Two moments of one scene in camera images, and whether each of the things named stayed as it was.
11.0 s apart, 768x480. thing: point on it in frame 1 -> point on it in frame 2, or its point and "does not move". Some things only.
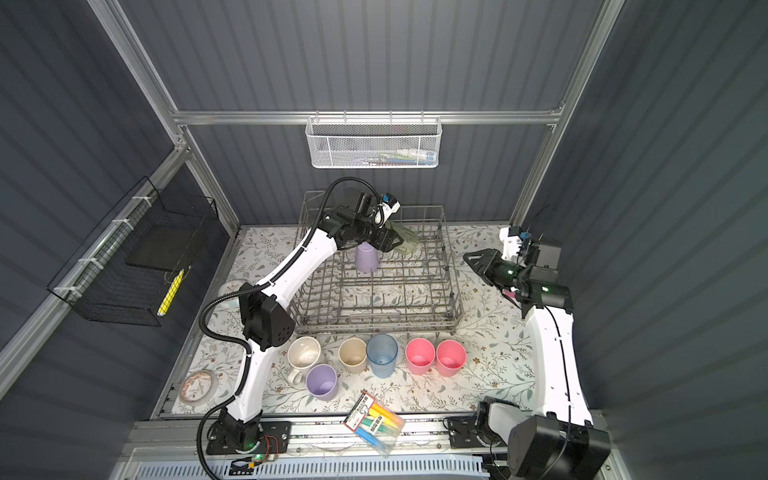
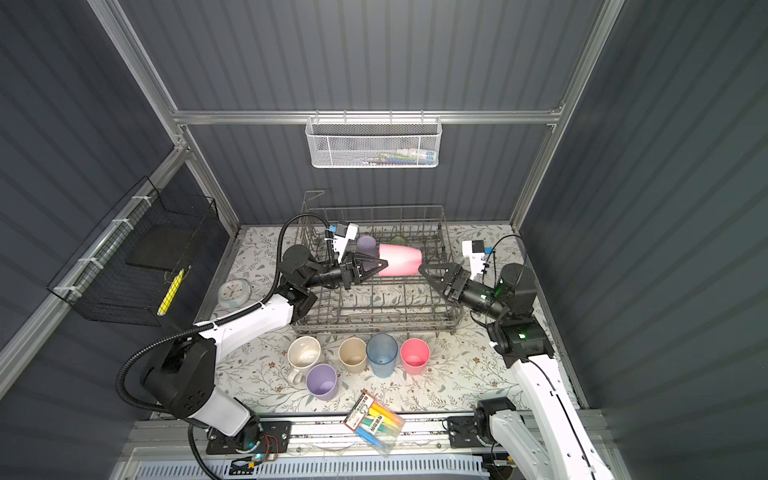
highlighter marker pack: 374,422 does not move
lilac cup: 366,258 does not move
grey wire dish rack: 414,292 does not move
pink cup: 450,357 -> 401,260
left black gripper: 384,239 -> 363,259
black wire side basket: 127,268 does not move
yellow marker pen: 170,294 does not move
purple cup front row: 322,382 does not move
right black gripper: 488,262 -> 456,281
